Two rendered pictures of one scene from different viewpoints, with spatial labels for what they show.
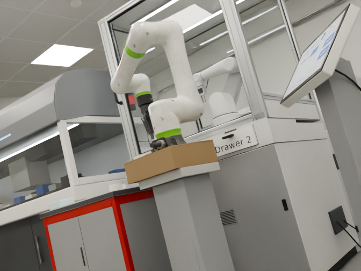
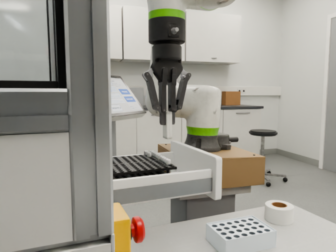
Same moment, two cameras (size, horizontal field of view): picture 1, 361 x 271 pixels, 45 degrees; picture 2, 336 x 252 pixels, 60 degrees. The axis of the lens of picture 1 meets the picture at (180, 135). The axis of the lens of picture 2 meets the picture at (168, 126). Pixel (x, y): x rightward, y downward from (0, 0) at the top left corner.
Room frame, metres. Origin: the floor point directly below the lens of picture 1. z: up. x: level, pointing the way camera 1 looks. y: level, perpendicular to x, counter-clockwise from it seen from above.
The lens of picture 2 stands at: (3.08, 0.57, 1.09)
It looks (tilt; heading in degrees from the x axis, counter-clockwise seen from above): 6 degrees down; 213
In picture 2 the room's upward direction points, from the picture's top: straight up
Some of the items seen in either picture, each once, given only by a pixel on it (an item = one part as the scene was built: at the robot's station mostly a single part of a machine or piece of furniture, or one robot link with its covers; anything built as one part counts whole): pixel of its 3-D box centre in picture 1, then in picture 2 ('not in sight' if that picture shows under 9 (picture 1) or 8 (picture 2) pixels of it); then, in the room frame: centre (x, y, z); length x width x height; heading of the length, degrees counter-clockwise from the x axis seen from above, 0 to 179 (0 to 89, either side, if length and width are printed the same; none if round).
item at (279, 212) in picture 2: (115, 187); (278, 212); (2.32, 0.41, 0.78); 0.07 x 0.07 x 0.04
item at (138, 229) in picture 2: not in sight; (134, 230); (2.75, 0.28, 0.88); 0.04 x 0.03 x 0.04; 56
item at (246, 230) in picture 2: (128, 186); (240, 234); (2.49, 0.36, 0.78); 0.12 x 0.08 x 0.04; 144
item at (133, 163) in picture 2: not in sight; (125, 174); (2.50, 0.05, 0.87); 0.22 x 0.18 x 0.06; 146
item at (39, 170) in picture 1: (52, 176); not in sight; (3.85, 1.21, 1.13); 1.78 x 1.14 x 0.45; 56
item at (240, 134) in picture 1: (232, 142); not in sight; (2.42, -0.28, 0.87); 0.29 x 0.02 x 0.11; 56
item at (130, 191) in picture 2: not in sight; (122, 176); (2.51, 0.05, 0.86); 0.40 x 0.26 x 0.06; 146
